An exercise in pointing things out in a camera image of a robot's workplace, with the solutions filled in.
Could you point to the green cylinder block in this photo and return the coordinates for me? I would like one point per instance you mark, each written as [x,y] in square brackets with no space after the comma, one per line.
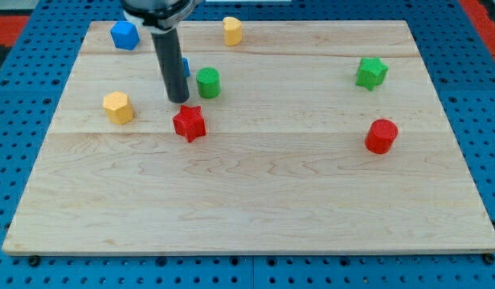
[208,81]

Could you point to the robot arm flange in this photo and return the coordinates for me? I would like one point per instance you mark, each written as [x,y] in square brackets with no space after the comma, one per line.
[158,15]

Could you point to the wooden board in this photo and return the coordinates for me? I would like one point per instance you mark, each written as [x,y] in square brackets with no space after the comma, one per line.
[283,168]

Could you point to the red star block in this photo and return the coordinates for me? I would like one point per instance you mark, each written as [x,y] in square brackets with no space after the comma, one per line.
[189,122]

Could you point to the small blue block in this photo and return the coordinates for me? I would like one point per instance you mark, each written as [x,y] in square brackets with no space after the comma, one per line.
[186,67]

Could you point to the yellow half-round block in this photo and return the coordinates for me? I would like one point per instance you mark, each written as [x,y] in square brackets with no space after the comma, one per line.
[232,31]

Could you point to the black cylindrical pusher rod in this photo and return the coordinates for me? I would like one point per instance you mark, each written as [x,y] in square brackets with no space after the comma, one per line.
[169,56]

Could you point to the red cylinder block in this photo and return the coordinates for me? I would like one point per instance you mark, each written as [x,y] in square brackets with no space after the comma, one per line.
[381,136]

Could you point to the yellow hexagon block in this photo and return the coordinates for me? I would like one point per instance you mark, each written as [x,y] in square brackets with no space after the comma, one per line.
[118,108]

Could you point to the green star block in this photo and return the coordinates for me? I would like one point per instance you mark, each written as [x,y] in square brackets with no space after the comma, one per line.
[371,72]

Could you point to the blue hexagon block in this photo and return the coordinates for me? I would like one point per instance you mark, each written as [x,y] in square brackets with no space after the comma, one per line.
[124,35]

